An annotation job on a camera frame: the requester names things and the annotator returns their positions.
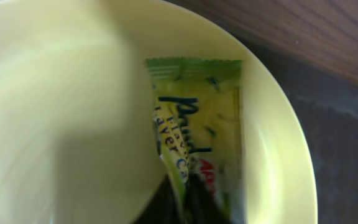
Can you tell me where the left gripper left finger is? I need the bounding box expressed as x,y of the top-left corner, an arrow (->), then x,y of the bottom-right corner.
134,175 -> 181,224

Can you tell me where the green orange snack wrapper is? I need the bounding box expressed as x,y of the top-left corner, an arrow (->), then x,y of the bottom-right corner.
145,57 -> 246,223

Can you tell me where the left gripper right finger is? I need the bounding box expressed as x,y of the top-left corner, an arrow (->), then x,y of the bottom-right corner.
185,174 -> 231,224

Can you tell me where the dark brown serving tray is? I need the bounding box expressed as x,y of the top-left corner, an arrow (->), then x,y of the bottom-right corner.
243,40 -> 358,223

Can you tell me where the yellow plate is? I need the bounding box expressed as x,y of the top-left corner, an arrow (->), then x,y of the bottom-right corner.
0,1 -> 318,223

